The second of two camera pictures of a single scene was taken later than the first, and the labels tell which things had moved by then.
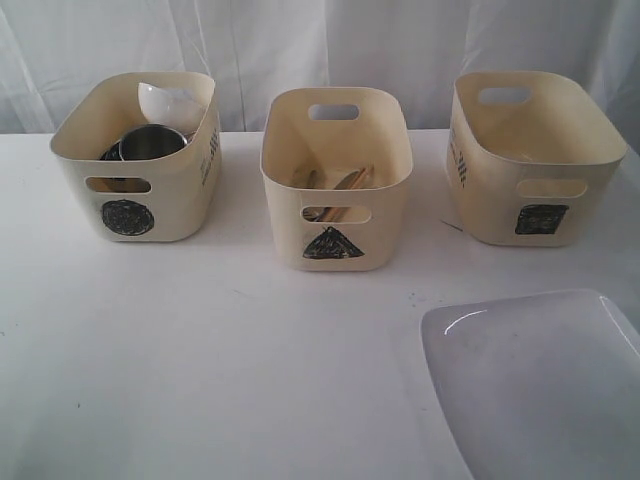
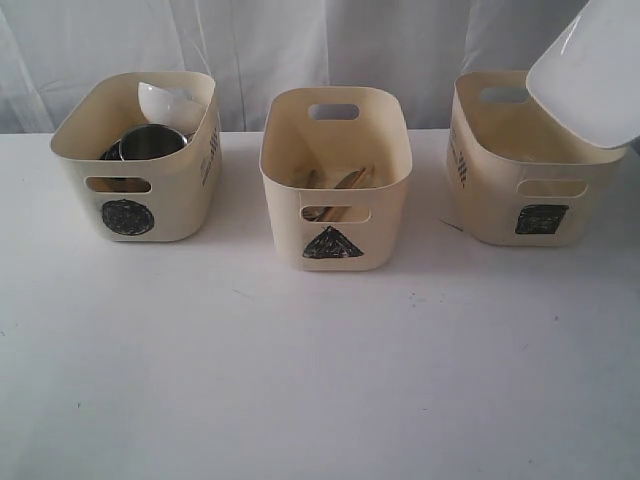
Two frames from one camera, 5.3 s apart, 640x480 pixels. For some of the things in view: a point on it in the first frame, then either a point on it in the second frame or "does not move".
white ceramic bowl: [169, 107] does not move
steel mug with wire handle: [145, 142] does not move
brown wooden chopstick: [336, 214] does not move
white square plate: [538, 387] → [589, 79]
